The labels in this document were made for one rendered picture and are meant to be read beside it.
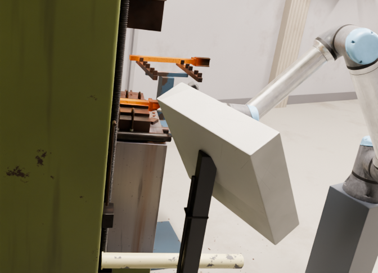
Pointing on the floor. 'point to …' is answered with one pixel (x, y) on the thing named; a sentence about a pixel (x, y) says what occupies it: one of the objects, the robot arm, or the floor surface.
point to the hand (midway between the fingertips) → (158, 104)
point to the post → (198, 202)
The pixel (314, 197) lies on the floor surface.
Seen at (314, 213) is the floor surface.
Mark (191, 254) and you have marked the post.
